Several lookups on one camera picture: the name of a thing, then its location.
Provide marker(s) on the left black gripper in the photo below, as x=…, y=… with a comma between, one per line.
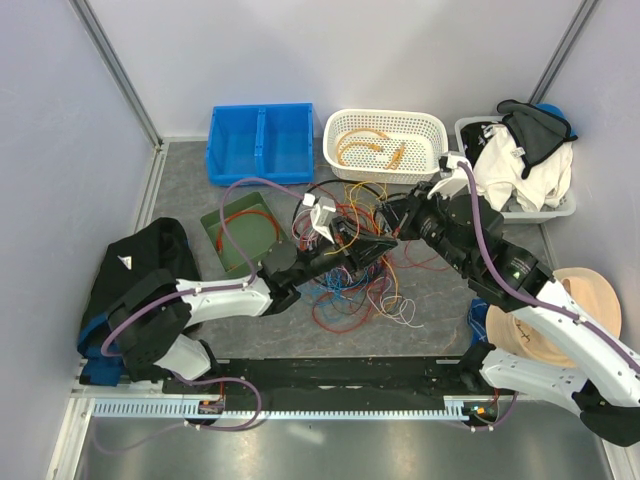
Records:
x=365, y=249

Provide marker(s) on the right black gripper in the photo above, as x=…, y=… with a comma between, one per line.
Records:
x=402, y=213

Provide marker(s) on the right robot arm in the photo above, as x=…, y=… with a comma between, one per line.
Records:
x=601, y=388

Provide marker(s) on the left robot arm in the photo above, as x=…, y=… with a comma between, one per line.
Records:
x=148, y=324

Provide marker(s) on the white perforated plastic basket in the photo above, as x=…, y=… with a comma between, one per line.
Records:
x=384, y=146

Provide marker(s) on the white cloth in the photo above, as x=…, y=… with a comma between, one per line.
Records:
x=498, y=168

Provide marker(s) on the green plastic tray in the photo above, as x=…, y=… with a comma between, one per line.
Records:
x=253, y=226

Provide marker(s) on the blue divided plastic bin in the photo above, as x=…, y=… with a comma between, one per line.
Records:
x=270, y=141

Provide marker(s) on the dark grey cloth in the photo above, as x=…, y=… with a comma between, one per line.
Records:
x=537, y=133

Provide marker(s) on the grey plastic laundry tub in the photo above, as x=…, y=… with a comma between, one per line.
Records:
x=468, y=137

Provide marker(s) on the blue cap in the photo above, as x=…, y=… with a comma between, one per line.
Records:
x=556, y=111

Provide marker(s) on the beige sun hat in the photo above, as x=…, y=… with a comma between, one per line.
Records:
x=592, y=292

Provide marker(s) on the black jacket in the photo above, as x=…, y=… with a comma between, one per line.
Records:
x=163, y=244

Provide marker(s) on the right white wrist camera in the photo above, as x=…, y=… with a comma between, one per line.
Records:
x=453, y=176

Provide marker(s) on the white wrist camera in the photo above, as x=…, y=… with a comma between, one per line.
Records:
x=322, y=212
x=453, y=176

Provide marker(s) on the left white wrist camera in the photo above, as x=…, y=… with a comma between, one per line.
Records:
x=322, y=212

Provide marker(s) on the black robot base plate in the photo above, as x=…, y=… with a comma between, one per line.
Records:
x=356, y=384

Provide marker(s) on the slotted grey cable duct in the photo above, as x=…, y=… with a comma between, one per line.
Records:
x=194, y=409

